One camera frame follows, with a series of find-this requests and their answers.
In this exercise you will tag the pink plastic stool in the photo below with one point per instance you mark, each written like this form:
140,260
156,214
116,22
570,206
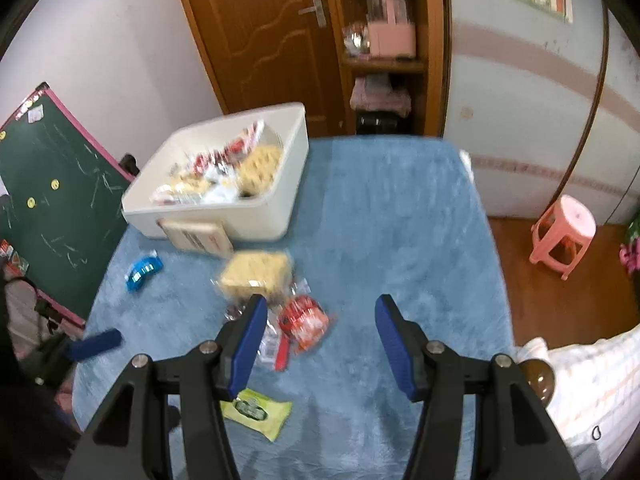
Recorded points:
567,223

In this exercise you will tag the brown wooden door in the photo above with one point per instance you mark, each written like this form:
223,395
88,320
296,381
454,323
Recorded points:
267,52

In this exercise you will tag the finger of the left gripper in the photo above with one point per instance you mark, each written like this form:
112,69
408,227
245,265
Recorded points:
84,349

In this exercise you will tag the brown paper snack packet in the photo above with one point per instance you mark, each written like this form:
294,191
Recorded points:
203,237

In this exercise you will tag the dark red snack packet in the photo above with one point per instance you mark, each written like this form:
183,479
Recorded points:
274,348

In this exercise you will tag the wooden corner shelf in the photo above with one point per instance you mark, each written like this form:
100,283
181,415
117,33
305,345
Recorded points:
426,77

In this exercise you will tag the white plastic storage bin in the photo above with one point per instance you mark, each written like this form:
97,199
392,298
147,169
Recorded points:
166,188

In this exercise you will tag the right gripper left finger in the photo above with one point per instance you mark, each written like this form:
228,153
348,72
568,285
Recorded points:
128,436

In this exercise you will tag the small red snack packet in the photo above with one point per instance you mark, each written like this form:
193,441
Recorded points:
303,321

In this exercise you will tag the pink gift box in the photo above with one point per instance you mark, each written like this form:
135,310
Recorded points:
391,33

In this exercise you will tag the blue candy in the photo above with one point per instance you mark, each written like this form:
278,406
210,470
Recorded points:
142,270

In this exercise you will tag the yellow green snack packet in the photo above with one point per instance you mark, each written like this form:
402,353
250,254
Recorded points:
257,412

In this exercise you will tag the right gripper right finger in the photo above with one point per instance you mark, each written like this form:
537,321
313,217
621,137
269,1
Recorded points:
515,437

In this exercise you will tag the green chalkboard pink frame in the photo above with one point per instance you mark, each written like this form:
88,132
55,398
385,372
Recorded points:
61,202

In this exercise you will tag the red white wafer bar pack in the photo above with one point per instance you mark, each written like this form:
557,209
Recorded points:
231,154

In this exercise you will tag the small clear bag crackers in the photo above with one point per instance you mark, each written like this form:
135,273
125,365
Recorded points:
256,272

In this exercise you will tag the checked white pillow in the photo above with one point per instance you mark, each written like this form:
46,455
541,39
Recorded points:
595,404

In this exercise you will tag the clear bag yellow puffs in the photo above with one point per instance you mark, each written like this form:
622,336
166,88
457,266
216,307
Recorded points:
257,171

